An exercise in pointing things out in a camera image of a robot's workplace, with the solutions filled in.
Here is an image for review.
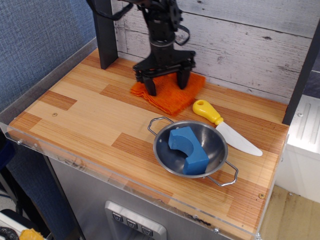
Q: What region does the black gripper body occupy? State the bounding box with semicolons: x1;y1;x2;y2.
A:
133;44;196;83

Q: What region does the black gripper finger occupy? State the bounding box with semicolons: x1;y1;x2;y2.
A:
142;76;157;96
176;69;190;90

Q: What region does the orange-red towel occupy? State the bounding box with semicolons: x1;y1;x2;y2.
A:
130;72;206;116

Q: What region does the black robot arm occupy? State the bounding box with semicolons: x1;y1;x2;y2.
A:
128;0;196;96

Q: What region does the blue arch-shaped wooden block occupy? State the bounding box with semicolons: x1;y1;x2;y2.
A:
168;126;209;176

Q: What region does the clear acrylic edge guard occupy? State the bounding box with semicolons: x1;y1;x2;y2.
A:
0;39;289;240

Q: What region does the silver button control panel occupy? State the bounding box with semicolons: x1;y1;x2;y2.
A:
104;200;167;240

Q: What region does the white appliance at right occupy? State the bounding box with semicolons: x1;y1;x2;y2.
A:
275;95;320;203

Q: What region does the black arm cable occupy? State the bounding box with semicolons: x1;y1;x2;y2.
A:
173;24;191;47

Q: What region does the dark grey left post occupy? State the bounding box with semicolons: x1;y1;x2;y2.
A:
92;0;118;70

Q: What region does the dark grey post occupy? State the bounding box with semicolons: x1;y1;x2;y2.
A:
92;0;118;70
282;34;320;126

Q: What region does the yellow handled white toy knife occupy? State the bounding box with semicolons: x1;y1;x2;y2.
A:
192;99;263;157

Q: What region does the silver metal bowl with handles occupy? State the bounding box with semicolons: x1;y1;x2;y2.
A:
147;116;239;187

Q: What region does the dark grey right post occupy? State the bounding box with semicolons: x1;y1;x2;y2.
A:
282;34;320;126

